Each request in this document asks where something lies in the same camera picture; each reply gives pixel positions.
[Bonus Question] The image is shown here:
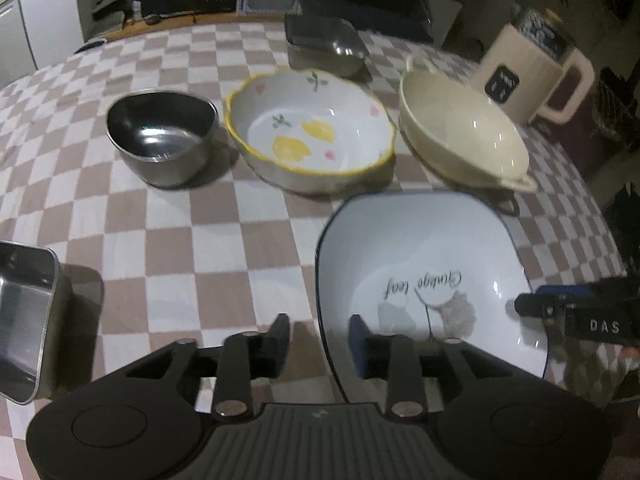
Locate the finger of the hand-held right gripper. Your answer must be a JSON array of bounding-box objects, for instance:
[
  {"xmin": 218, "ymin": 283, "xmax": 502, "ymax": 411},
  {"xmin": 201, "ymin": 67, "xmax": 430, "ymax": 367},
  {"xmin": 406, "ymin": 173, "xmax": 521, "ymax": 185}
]
[{"xmin": 514, "ymin": 285, "xmax": 592, "ymax": 319}]

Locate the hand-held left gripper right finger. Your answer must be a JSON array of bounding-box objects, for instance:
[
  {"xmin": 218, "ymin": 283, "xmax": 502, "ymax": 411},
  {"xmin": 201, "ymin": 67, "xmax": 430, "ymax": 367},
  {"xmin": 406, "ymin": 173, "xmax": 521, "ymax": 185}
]
[{"xmin": 348, "ymin": 314, "xmax": 505, "ymax": 419}]

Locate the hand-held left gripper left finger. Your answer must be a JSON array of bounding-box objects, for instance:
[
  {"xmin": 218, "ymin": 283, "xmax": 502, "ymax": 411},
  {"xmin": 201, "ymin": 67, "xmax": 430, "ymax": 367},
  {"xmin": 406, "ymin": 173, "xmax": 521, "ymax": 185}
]
[{"xmin": 125, "ymin": 313, "xmax": 292, "ymax": 420}]

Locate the white square plate dark rim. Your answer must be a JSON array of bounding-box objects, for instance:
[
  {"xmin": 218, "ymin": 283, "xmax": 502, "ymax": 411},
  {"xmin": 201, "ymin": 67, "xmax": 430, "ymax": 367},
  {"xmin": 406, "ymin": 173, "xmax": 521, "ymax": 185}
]
[{"xmin": 315, "ymin": 191, "xmax": 551, "ymax": 403}]

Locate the cream bowl with handles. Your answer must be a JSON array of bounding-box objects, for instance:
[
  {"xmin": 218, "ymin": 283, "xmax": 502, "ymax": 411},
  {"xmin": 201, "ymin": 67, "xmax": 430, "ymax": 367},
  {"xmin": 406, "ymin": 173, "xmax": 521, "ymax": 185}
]
[{"xmin": 398, "ymin": 55, "xmax": 538, "ymax": 193}]

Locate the round steel bowl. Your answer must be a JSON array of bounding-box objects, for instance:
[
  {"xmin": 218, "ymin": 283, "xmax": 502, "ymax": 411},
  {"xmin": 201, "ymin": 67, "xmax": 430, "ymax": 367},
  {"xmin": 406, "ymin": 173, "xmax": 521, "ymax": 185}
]
[{"xmin": 106, "ymin": 91, "xmax": 220, "ymax": 188}]

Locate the floral bowl with yellow rim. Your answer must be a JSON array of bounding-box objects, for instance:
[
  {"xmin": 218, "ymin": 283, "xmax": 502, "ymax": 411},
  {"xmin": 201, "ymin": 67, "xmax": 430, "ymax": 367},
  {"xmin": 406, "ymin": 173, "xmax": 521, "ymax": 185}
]
[{"xmin": 223, "ymin": 72, "xmax": 398, "ymax": 196}]

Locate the rectangular steel container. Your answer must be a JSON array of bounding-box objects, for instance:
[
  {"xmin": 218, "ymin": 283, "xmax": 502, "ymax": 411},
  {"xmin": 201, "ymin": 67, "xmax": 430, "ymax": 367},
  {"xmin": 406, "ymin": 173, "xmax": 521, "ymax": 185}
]
[
  {"xmin": 285, "ymin": 15, "xmax": 368, "ymax": 78},
  {"xmin": 0, "ymin": 241, "xmax": 60, "ymax": 405}
]

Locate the checkered tablecloth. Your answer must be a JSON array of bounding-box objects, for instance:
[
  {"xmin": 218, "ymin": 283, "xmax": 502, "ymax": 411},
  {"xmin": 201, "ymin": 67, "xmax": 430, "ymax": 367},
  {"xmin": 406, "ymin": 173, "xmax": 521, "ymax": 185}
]
[{"xmin": 0, "ymin": 20, "xmax": 626, "ymax": 480}]

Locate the cream electric kettle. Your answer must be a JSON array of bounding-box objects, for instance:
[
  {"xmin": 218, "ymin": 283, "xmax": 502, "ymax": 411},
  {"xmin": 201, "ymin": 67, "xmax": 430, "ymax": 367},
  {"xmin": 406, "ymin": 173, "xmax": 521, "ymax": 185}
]
[{"xmin": 470, "ymin": 7, "xmax": 596, "ymax": 126}]

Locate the wooden counter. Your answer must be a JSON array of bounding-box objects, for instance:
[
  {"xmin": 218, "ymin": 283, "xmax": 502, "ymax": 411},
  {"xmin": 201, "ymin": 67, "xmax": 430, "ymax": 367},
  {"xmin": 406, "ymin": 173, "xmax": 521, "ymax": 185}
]
[{"xmin": 107, "ymin": 10, "xmax": 286, "ymax": 41}]

